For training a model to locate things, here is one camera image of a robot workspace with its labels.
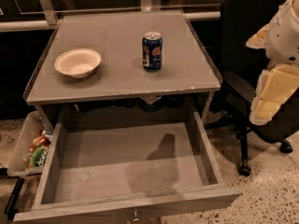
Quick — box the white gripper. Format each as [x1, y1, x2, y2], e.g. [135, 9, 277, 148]
[246, 0, 299, 126]

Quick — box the blue pepsi can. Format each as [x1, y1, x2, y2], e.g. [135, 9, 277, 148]
[142, 32, 163, 71]

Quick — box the open grey top drawer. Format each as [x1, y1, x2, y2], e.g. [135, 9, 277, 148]
[14, 111, 240, 224]

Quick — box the black office chair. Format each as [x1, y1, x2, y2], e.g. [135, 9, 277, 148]
[205, 0, 299, 176]

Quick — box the grey wooden cabinet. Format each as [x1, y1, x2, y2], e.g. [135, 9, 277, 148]
[24, 11, 221, 126]

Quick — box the white paper bowl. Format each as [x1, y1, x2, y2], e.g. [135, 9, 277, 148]
[54, 49, 102, 78]

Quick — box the red snack packet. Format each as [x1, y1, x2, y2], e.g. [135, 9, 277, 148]
[29, 136, 50, 151]

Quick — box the green snack bag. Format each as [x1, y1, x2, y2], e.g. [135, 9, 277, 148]
[28, 145, 49, 168]

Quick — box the clear plastic bin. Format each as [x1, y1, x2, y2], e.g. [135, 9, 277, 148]
[7, 111, 52, 177]

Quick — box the metal wall rail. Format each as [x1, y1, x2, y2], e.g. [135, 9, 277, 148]
[0, 0, 221, 32]

